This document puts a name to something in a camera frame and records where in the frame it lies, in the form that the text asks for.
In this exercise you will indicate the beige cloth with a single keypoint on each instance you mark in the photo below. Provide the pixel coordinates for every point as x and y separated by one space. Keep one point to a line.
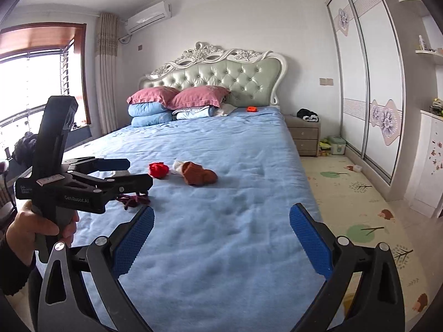
226 109

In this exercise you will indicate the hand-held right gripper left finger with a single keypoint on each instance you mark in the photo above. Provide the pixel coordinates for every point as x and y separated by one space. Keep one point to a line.
135 238

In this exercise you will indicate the dark maroon cloth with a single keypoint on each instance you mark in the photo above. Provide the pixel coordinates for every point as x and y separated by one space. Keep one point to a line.
135 201

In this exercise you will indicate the white cabinet with stickers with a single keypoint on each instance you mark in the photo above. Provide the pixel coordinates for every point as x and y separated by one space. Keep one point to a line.
425 162

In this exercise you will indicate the blue pillow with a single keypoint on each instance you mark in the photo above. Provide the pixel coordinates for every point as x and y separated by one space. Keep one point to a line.
150 120
147 109

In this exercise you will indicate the white sliding door wardrobe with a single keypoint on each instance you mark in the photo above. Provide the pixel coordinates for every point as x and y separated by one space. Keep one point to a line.
377 76

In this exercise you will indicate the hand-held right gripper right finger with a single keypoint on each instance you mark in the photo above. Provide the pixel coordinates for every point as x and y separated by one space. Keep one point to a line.
311 238

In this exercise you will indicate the person's left forearm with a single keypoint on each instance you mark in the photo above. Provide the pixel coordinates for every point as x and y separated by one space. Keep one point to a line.
14 269

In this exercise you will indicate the barred window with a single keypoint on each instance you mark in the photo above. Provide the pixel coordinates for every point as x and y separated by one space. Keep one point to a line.
31 76

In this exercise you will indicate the blue bed sheet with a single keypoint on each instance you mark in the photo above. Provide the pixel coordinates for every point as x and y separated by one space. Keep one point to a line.
225 197

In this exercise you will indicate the folded patterned quilt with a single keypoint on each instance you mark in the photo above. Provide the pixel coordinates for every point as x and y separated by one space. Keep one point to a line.
193 113

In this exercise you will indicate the beige curtain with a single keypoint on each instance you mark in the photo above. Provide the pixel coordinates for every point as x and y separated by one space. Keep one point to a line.
107 76

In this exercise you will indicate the white air conditioner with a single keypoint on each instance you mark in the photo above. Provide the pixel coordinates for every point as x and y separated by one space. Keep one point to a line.
148 17

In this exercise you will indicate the person's left hand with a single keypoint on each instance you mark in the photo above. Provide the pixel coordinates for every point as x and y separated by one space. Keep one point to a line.
20 228

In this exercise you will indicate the wall switch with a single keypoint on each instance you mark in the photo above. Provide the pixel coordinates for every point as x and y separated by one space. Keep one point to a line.
326 81

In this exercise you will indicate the tree print play mat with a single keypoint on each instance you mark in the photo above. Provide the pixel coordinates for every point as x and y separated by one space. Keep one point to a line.
363 207

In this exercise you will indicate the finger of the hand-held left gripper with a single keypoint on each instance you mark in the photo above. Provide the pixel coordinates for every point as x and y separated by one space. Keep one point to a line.
110 164
131 183

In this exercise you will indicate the grey nightstand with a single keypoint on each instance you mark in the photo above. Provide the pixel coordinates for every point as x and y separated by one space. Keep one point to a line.
304 136

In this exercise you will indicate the small white bottle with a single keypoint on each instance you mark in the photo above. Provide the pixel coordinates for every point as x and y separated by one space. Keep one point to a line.
421 43

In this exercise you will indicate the red cloth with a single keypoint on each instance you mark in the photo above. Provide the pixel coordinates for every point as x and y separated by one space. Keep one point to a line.
159 170

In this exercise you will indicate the brown and white cloth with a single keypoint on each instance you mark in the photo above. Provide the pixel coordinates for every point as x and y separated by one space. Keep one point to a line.
195 174

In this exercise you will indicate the dark clothing pile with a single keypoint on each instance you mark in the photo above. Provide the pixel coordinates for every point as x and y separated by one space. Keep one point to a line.
25 148

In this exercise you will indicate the black and white clothes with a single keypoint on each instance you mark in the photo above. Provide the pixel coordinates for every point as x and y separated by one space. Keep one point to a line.
307 114

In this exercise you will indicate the colourful toys beside bin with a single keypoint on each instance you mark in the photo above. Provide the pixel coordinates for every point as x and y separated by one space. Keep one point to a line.
324 147

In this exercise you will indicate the small floor object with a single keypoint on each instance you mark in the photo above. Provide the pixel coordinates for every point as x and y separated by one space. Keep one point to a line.
357 168

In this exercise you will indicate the bed with tufted headboard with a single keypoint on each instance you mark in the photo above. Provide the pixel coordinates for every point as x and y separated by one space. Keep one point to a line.
235 79

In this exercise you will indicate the green storage bin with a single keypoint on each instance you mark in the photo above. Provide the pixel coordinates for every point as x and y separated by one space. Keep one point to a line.
336 145

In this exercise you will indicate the pink pillow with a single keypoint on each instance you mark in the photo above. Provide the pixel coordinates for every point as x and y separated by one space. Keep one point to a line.
199 97
152 96

